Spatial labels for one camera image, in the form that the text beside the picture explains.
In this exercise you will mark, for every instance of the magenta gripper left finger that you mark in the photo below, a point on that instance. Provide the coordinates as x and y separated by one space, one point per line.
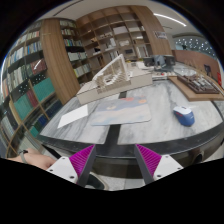
76 168

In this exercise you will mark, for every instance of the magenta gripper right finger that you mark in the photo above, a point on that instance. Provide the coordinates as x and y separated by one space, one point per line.
154 166

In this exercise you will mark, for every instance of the person's forearm with watch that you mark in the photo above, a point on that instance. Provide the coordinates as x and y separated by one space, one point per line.
33 157

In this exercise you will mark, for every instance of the blue and white computer mouse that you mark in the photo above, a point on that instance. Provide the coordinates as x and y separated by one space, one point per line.
184 115

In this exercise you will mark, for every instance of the pastel patterned mouse pad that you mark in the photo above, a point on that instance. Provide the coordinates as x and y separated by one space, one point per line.
122 111

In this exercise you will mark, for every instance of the white paper sheet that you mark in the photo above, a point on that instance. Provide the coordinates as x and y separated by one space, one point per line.
73 115

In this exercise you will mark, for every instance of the dark bookshelf with books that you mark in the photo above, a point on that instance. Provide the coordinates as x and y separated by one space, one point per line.
27 97

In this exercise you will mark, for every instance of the brown architectural model on board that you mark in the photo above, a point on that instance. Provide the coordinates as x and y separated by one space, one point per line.
198 88

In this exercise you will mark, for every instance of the wooden column panel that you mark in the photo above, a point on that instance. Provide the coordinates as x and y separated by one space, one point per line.
59 67

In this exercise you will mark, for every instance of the white architectural model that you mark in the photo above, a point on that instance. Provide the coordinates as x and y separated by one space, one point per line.
114 78

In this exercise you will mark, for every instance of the wooden wall shelving unit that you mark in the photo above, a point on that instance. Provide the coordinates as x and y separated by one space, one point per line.
133 31

